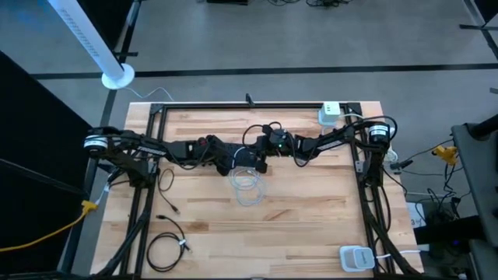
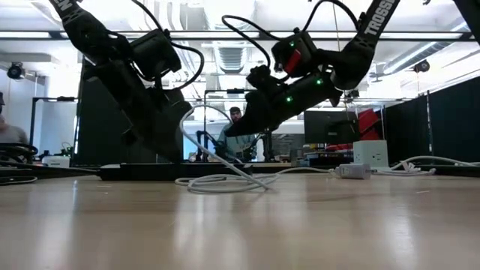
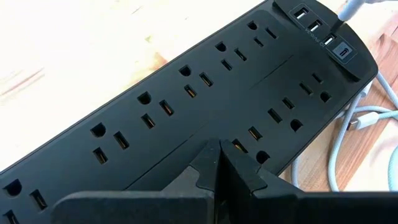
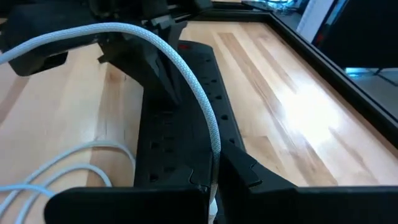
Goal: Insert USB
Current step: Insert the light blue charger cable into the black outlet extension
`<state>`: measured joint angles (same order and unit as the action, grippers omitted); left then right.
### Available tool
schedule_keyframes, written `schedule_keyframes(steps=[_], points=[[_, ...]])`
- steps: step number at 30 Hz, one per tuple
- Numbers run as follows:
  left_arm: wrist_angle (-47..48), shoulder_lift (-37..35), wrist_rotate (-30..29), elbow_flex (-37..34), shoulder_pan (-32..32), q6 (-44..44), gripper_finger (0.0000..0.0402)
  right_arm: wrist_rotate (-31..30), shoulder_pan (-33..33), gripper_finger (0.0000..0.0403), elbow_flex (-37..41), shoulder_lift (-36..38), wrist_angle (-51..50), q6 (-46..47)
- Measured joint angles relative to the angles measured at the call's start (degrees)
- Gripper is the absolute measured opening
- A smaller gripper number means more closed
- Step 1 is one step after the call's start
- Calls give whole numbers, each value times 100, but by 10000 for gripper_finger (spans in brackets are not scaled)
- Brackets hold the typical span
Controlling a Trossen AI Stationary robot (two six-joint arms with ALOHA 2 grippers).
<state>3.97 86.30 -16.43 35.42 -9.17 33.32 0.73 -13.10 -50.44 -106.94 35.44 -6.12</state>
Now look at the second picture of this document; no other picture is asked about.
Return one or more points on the black power strip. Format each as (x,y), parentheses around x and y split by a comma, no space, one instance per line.
(150,171)

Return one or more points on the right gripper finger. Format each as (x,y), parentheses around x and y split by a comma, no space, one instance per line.
(255,125)
(262,97)

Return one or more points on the person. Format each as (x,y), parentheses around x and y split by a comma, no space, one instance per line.
(236,144)
(11,135)

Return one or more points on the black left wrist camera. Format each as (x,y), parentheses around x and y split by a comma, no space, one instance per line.
(155,52)

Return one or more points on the black computer monitor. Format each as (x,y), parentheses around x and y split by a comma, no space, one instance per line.
(330,127)

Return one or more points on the distant black station frame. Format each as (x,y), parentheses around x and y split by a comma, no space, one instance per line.
(234,91)

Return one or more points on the black ceiling spotlight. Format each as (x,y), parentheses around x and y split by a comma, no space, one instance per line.
(422,66)
(15,71)
(352,94)

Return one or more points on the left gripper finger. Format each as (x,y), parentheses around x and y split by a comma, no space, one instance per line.
(163,148)
(176,112)

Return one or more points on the red storage bins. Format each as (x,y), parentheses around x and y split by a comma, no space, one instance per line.
(369,123)

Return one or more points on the pale cube power outlet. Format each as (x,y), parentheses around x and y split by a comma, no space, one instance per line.
(369,153)

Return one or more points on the small white box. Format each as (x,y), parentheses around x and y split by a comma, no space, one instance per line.
(56,161)

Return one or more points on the pale USB wall charger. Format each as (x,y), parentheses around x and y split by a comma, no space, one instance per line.
(354,171)

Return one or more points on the black overhead rig bar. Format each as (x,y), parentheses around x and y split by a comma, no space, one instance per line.
(467,36)

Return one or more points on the silver ribbed ventilation duct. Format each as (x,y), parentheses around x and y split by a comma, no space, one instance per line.
(232,60)

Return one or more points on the black partition panel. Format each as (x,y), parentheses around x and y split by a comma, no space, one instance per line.
(450,123)
(93,150)

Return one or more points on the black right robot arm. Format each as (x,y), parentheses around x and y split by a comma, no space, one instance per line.
(371,30)

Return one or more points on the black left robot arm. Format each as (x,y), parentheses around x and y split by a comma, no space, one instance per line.
(86,26)

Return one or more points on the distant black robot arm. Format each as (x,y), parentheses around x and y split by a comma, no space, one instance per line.
(210,144)
(267,146)

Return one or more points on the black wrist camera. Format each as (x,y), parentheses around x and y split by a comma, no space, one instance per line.
(300,48)
(155,52)

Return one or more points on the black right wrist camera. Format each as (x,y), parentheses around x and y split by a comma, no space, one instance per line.
(300,48)

